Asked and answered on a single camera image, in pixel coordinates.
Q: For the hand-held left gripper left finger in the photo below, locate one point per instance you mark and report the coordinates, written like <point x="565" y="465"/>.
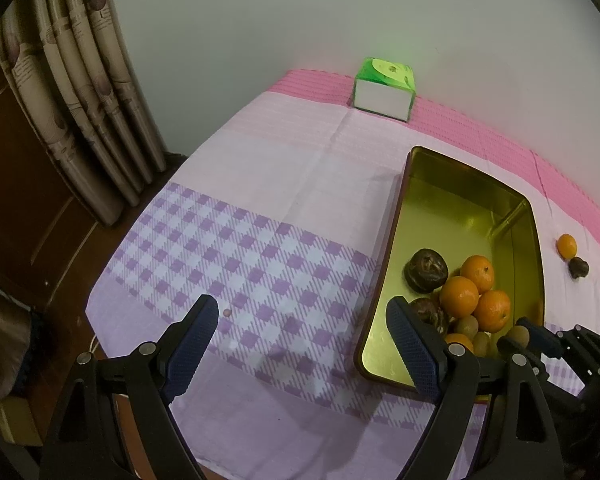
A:
<point x="190" y="347"/>

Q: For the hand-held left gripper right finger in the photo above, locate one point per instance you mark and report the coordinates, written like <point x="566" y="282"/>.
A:
<point x="415" y="352"/>

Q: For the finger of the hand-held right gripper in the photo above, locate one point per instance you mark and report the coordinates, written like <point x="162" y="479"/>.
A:
<point x="542" y="341"/>
<point x="504" y="346"/>

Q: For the small brown kiwi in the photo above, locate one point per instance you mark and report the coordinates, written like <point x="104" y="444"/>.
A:
<point x="517" y="334"/>
<point x="481" y="344"/>
<point x="465" y="325"/>

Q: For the large tangerine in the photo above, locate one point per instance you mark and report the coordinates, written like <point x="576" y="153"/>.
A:
<point x="492" y="310"/>

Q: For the yellow-orange orange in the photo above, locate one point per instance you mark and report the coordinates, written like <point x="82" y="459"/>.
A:
<point x="462" y="339"/>
<point x="459" y="297"/>
<point x="566" y="246"/>

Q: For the dark brown passion fruit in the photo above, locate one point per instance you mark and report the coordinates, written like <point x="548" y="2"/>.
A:
<point x="578" y="266"/>
<point x="426" y="270"/>
<point x="432" y="312"/>

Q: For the small tangerine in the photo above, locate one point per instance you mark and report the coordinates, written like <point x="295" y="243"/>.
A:
<point x="479" y="272"/>

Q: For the gold and maroon tin box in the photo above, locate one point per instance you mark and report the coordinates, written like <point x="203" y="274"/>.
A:
<point x="455" y="200"/>

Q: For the lilac checkered tablecloth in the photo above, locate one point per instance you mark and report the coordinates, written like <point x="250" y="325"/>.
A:
<point x="280" y="185"/>

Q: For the pink quilted table cover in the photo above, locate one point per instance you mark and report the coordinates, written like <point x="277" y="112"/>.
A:
<point x="455" y="125"/>

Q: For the brown wooden cabinet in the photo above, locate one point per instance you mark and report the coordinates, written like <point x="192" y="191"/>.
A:
<point x="20" y="170"/>

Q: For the green and white tissue box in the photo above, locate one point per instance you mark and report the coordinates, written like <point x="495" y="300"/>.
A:
<point x="380" y="97"/>

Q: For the beige patterned curtain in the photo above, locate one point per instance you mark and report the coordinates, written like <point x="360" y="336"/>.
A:
<point x="80" y="85"/>

